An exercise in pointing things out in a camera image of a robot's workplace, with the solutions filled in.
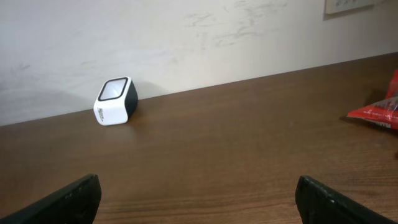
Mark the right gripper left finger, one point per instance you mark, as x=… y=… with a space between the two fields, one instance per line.
x=77 y=202

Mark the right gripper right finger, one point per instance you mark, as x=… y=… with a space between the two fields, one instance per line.
x=319 y=204

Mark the red candy bag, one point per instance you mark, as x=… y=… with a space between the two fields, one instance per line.
x=384 y=112

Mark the wall plate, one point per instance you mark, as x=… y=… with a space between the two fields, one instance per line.
x=336 y=6

